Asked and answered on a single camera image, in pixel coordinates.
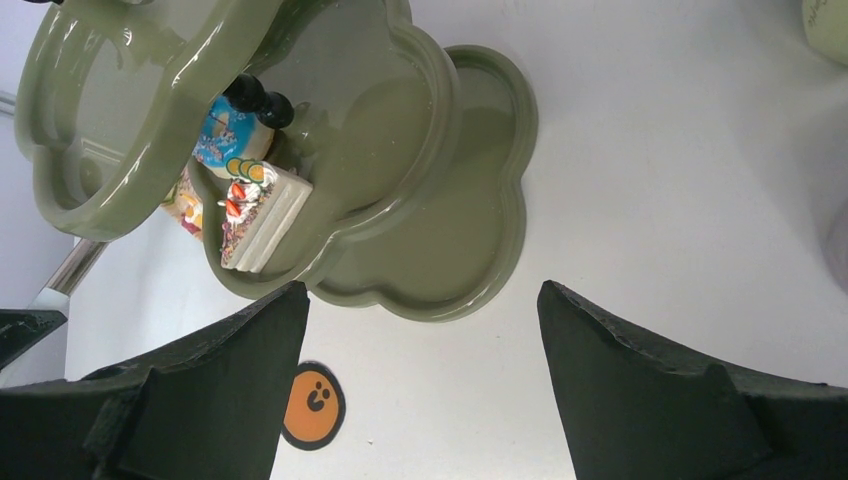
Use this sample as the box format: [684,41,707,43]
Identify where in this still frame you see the silver serving tongs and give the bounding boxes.
[28,239,110,317]

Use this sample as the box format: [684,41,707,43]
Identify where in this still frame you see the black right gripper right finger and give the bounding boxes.
[537,280,847,479]

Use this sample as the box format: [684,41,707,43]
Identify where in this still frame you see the black mug purple interior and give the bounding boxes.
[823,202,847,293]

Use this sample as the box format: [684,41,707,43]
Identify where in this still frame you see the green three-tier dessert stand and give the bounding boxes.
[14,1,538,322]

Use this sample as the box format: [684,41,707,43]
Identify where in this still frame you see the white layered cake slice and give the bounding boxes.
[218,158,313,273]

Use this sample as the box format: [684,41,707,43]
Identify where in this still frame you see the blue frosted donut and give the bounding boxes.
[192,96,275,182]

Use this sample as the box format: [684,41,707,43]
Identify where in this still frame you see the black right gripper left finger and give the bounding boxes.
[1,282,310,479]

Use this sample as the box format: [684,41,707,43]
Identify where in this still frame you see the orange smiley coaster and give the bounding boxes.
[281,361,347,451]

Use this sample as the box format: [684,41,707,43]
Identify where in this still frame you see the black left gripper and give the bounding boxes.
[1,309,67,369]

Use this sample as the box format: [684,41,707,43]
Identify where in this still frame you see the light green mug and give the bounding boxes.
[801,0,847,65]

